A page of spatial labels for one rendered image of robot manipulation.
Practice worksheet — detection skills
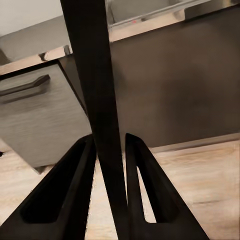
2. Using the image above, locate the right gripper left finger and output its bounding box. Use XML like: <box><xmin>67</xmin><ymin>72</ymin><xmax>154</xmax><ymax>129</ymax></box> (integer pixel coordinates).
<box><xmin>0</xmin><ymin>134</ymin><xmax>97</xmax><ymax>240</ymax></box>

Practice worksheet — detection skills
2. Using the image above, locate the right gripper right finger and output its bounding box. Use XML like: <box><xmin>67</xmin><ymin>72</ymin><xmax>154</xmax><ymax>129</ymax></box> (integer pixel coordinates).
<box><xmin>125</xmin><ymin>133</ymin><xmax>210</xmax><ymax>240</ymax></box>

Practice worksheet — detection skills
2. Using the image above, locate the poster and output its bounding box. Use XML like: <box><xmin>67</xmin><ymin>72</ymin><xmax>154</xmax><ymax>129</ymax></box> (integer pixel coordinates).
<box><xmin>60</xmin><ymin>0</ymin><xmax>129</xmax><ymax>240</ymax></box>

